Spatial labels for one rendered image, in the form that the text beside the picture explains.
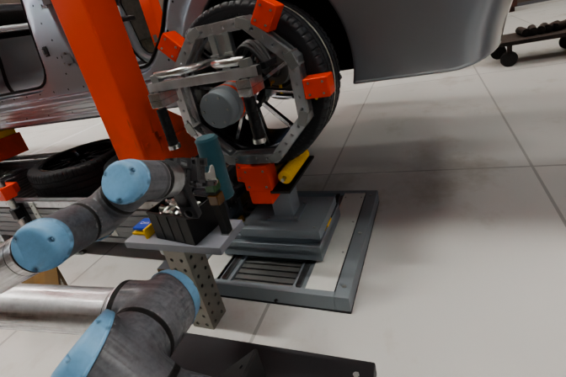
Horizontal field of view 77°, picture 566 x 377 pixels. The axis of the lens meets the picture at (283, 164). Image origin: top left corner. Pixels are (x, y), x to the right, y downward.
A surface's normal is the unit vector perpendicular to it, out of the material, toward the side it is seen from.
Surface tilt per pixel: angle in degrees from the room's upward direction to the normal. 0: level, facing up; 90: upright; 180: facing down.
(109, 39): 90
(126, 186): 61
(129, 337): 48
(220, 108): 90
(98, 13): 90
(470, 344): 0
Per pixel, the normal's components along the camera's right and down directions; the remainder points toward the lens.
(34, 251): -0.09, 0.18
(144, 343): 0.68, -0.70
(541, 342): -0.21, -0.90
